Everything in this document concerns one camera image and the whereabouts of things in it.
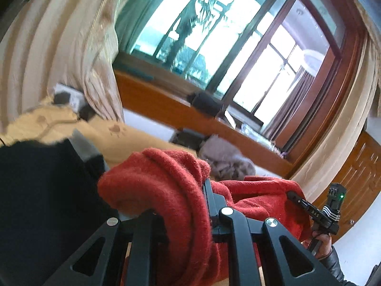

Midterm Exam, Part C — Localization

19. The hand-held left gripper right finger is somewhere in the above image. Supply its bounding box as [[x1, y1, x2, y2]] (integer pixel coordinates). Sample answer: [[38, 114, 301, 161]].
[[202, 180, 340, 286]]

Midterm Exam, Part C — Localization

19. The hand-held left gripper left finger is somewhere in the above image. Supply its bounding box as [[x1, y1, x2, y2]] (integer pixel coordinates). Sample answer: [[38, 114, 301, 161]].
[[45, 210, 167, 286]]

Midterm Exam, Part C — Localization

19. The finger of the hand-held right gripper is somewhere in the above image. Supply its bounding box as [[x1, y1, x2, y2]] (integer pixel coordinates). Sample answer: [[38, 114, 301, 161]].
[[286, 191, 311, 215]]

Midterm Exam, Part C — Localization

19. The red knit sweater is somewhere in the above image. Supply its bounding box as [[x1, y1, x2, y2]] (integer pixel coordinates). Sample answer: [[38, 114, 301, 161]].
[[98, 147, 313, 286]]

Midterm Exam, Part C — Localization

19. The person's right forearm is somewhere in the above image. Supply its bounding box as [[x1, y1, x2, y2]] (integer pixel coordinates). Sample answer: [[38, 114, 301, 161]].
[[317, 244, 381, 286]]

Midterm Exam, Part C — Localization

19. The person's right hand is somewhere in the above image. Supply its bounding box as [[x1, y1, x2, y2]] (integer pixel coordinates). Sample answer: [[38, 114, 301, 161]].
[[301, 233, 333, 260]]

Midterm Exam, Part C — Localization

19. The grey cloth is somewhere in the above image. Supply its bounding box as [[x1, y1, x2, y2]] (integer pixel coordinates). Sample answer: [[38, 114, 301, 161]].
[[198, 135, 257, 182]]

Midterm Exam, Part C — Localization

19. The wooden door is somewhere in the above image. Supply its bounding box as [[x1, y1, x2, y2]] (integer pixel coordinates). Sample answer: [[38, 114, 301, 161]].
[[312, 131, 381, 245]]

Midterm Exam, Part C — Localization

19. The flat black box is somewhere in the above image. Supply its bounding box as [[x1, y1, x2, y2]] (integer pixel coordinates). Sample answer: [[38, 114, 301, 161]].
[[169, 128, 209, 153]]

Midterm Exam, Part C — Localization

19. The brown curtain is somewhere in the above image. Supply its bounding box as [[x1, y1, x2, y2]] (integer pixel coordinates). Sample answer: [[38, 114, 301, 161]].
[[262, 66, 316, 142]]

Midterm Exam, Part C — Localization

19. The white mattress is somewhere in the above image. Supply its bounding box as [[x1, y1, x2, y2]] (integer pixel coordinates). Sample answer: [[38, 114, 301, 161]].
[[122, 109, 182, 144]]

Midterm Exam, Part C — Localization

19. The tan paw print blanket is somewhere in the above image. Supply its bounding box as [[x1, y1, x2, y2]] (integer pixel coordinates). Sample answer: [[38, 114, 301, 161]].
[[0, 97, 200, 170]]

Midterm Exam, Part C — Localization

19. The beige curtain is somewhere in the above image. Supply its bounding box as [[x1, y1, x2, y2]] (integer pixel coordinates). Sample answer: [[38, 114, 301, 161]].
[[0, 0, 125, 126], [290, 33, 381, 199]]

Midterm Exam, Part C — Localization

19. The black cloth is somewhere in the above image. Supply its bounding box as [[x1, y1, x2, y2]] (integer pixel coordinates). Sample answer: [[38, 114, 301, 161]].
[[0, 138, 120, 286]]

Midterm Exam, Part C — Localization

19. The white power strip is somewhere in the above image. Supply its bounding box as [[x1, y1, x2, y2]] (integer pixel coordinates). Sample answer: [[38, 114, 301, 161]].
[[53, 83, 93, 120]]

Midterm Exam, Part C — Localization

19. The window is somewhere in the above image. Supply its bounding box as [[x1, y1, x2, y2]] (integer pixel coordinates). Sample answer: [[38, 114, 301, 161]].
[[115, 0, 343, 145]]

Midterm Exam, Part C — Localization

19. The wooden bed frame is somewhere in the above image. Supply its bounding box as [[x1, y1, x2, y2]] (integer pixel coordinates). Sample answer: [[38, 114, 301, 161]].
[[115, 68, 301, 179]]

